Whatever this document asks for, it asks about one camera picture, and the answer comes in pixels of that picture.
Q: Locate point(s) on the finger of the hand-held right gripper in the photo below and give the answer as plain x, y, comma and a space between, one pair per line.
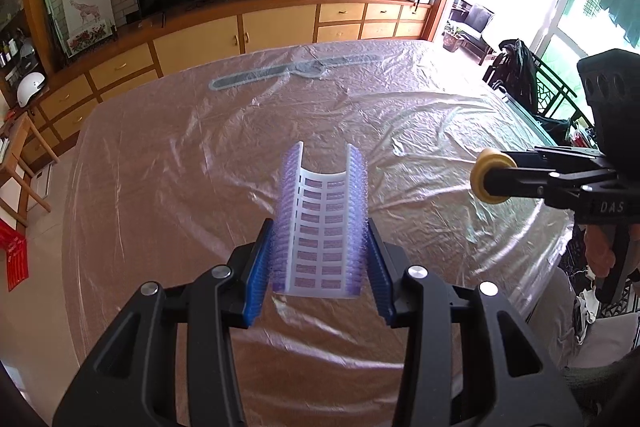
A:
565, 159
525, 184

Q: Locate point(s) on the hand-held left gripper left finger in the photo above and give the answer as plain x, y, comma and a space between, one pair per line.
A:
257, 279

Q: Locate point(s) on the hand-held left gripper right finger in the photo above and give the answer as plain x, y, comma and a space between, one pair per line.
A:
381, 272

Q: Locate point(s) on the yellow tape roll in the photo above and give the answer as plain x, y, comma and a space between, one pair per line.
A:
487, 158

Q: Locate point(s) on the purple silicone brush mat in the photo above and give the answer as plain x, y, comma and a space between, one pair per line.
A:
320, 232

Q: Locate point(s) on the person's right hand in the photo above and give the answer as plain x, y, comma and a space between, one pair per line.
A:
599, 252

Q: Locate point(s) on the dark wooden chair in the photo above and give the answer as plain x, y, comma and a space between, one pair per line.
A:
555, 102

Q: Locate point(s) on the black garment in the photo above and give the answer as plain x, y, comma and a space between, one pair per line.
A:
517, 67

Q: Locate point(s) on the dark green hanging shirt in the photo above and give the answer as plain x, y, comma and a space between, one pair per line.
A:
622, 7

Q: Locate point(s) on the potted plant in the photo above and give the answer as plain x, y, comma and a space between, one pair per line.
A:
454, 38

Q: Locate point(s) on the dark cushioned sofa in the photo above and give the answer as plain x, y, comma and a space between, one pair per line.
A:
477, 19

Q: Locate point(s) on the white cloth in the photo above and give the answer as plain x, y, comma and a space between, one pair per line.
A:
607, 337

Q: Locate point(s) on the grey blue strip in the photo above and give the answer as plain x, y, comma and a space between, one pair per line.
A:
280, 72

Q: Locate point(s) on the dark green cloth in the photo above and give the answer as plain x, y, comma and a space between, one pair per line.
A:
600, 384

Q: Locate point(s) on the white floor appliance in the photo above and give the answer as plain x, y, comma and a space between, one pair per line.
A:
40, 187

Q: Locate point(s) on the wooden sideboard cabinet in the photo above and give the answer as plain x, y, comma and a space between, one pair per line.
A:
200, 42

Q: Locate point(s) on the red packet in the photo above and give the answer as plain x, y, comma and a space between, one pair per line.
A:
12, 257

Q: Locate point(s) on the wooden stool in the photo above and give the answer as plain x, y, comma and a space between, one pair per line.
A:
20, 157

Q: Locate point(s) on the red flower picture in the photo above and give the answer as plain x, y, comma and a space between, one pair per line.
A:
90, 39

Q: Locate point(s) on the white helmet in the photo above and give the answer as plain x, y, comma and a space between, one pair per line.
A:
31, 88

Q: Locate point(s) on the animal picture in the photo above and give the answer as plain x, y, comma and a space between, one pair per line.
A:
90, 4

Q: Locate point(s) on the glass display cabinet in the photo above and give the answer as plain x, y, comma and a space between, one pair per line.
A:
15, 32

